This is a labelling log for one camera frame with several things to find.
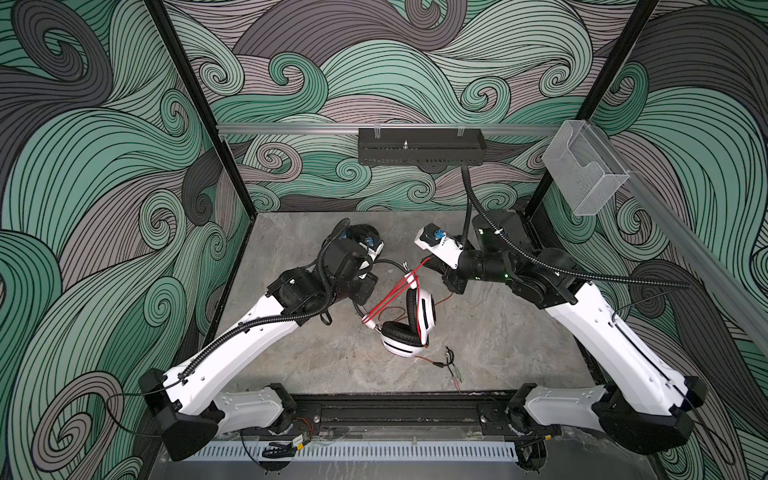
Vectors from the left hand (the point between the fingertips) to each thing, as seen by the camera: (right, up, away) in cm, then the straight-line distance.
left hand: (368, 271), depth 70 cm
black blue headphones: (-3, +9, +34) cm, 36 cm away
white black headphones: (+6, -12, -12) cm, 18 cm away
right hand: (+13, +4, -7) cm, 16 cm away
